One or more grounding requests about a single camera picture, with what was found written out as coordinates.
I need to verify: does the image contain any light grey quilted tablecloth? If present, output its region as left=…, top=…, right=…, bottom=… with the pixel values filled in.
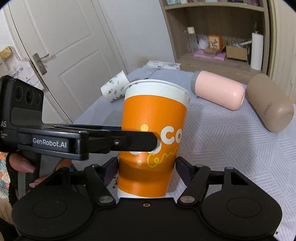
left=74, top=68, right=295, bottom=240

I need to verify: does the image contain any orange paper cup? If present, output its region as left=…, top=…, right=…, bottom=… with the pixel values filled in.
left=117, top=79, right=190, bottom=198

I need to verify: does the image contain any small wooden floral box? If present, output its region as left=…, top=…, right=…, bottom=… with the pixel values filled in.
left=208, top=35, right=223, bottom=50

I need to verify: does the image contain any wooden open bookshelf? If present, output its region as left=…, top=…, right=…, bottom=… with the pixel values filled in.
left=159, top=1, right=274, bottom=84

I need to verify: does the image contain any white paper package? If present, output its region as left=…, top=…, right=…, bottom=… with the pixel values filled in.
left=145, top=60, right=181, bottom=70

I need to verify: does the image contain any white paper towel roll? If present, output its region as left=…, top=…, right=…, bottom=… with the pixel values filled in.
left=250, top=33, right=264, bottom=70

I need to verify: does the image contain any silver door handle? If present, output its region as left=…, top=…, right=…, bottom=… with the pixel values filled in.
left=33, top=53, right=50, bottom=75

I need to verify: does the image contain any light wood wardrobe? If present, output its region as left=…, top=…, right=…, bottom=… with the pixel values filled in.
left=269, top=1, right=295, bottom=103

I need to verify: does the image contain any white floral paper cup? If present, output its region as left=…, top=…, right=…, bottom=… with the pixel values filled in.
left=101, top=70, right=130, bottom=102

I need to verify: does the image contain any white panel door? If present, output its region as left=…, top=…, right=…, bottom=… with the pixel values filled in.
left=8, top=1, right=124, bottom=121

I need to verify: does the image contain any small cardboard box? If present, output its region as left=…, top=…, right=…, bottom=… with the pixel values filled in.
left=226, top=46, right=248, bottom=61

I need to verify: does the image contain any pink tumbler grey lid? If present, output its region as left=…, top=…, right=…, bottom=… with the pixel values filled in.
left=190, top=70, right=245, bottom=110

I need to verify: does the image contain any person's left hand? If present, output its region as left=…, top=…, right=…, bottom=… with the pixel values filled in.
left=9, top=152, right=72, bottom=188

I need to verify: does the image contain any pink flat box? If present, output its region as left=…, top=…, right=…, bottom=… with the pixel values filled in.
left=194, top=50, right=226, bottom=61

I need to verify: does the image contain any taupe tumbler bottle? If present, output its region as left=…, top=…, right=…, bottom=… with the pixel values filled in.
left=246, top=73, right=294, bottom=133

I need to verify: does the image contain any white printed plastic bag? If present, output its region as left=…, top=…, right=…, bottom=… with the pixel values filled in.
left=9, top=58, right=44, bottom=90

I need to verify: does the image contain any clear bottle cream cap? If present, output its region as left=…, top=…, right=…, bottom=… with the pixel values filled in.
left=187, top=27, right=199, bottom=54

